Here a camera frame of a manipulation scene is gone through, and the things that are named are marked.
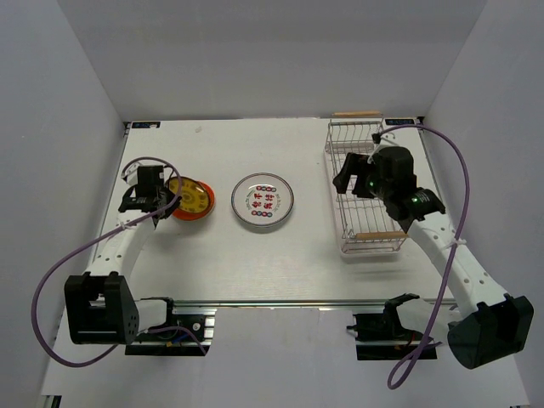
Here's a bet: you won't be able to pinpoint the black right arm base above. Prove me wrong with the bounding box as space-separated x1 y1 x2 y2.
346 293 434 361

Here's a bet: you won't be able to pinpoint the orange plate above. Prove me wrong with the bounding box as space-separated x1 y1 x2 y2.
167 177 215 221

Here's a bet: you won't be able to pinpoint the white plate red chinese characters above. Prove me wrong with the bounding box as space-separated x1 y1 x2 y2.
230 173 295 229

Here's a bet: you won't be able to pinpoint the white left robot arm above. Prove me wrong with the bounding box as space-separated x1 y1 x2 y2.
65 166 180 345

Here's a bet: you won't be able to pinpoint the brown plate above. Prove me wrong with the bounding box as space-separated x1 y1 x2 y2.
167 177 210 216

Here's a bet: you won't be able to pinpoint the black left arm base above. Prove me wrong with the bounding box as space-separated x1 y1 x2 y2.
125 299 216 357

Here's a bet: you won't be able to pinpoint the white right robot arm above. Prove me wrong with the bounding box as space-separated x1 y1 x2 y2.
332 146 534 369

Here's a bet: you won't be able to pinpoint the white wire dish rack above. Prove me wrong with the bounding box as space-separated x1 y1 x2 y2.
324 111 406 259

